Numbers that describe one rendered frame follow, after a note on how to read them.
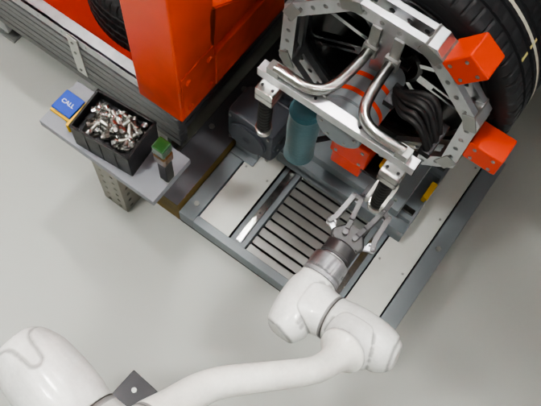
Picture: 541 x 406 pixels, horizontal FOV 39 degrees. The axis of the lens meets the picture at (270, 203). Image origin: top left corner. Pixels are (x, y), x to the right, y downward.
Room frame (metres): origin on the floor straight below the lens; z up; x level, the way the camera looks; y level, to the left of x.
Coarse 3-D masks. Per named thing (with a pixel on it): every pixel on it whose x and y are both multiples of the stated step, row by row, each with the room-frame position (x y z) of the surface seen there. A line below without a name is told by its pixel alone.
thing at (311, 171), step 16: (304, 176) 1.07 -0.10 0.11; (320, 176) 1.06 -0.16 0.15; (432, 176) 1.11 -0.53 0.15; (336, 192) 1.01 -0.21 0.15; (352, 192) 1.02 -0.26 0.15; (416, 192) 1.05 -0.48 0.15; (432, 192) 1.04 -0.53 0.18; (352, 208) 0.97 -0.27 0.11; (416, 208) 0.98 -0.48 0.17; (400, 224) 0.92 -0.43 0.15
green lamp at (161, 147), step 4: (160, 136) 0.88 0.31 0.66; (156, 140) 0.87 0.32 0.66; (160, 140) 0.87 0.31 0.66; (164, 140) 0.87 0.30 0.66; (152, 144) 0.85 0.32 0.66; (156, 144) 0.85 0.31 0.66; (160, 144) 0.86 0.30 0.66; (164, 144) 0.86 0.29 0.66; (168, 144) 0.86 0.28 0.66; (152, 148) 0.84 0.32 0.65; (156, 148) 0.84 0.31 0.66; (160, 148) 0.84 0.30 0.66; (164, 148) 0.85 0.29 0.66; (168, 148) 0.85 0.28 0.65; (156, 152) 0.84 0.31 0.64; (160, 152) 0.83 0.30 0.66; (164, 152) 0.84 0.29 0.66; (168, 152) 0.85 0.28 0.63; (160, 156) 0.83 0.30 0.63; (164, 156) 0.83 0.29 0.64
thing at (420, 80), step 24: (408, 0) 1.06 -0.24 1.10; (312, 24) 1.18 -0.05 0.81; (336, 24) 1.24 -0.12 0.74; (360, 24) 1.15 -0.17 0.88; (336, 48) 1.20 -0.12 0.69; (360, 48) 1.12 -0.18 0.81; (408, 48) 1.07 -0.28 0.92; (336, 72) 1.14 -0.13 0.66; (408, 72) 1.08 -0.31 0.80; (432, 72) 1.20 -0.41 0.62; (384, 120) 1.04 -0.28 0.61; (456, 120) 0.99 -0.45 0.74
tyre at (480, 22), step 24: (432, 0) 1.04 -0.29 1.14; (456, 0) 1.03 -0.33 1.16; (480, 0) 1.05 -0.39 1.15; (504, 0) 1.07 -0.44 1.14; (528, 0) 1.10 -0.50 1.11; (456, 24) 1.00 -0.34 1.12; (480, 24) 1.00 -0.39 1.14; (504, 24) 1.02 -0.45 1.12; (528, 24) 1.05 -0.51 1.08; (312, 48) 1.17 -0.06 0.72; (504, 48) 0.98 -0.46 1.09; (528, 48) 1.02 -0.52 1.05; (504, 72) 0.94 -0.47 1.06; (528, 72) 0.98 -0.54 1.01; (504, 96) 0.92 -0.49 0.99; (528, 96) 0.97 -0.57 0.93; (504, 120) 0.91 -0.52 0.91
